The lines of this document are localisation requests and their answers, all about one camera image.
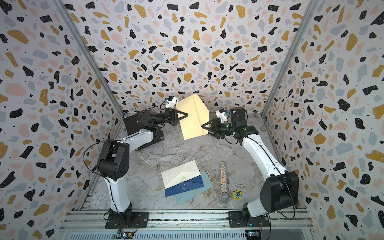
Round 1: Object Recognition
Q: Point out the yellow envelope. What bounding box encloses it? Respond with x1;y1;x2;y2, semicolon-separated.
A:
176;94;209;140

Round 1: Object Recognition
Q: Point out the cream white envelope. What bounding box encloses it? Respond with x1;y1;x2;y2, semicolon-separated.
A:
162;161;201;189

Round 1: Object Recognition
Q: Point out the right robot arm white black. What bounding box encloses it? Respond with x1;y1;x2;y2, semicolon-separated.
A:
202;107;299;220

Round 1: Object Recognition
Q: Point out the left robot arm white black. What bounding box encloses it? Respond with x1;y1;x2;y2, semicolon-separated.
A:
96;108;188;224

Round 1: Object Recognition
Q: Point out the dark blue envelope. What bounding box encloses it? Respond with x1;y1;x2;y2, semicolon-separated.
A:
165;175;204;197

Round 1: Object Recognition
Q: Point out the light blue envelope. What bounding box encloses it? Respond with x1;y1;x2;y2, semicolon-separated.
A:
175;171;213;205

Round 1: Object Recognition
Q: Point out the black box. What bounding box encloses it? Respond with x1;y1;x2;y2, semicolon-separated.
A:
124;110;164;151

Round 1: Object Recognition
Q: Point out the glitter tube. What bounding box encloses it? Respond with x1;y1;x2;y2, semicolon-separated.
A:
219;161;230;204

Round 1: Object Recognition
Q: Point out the small circuit board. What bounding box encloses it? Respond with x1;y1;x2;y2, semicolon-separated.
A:
120;231;136;240

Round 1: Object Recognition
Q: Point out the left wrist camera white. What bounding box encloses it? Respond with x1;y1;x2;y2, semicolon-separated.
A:
166;96;179;109

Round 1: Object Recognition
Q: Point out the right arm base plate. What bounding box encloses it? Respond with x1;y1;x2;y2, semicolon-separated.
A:
228;211;271;228

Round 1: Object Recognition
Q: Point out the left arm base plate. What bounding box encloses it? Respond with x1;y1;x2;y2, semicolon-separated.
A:
105;211;150;229

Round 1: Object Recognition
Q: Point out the aluminium rail frame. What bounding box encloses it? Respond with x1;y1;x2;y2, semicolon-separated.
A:
58;209;317;240

